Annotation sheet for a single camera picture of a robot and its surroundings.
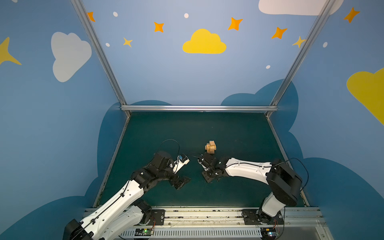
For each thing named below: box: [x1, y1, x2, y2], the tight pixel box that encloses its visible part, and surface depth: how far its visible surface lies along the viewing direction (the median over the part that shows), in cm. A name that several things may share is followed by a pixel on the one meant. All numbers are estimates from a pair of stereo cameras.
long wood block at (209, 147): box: [205, 143, 217, 151], surface depth 97 cm
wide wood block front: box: [208, 143, 217, 152], surface depth 96 cm
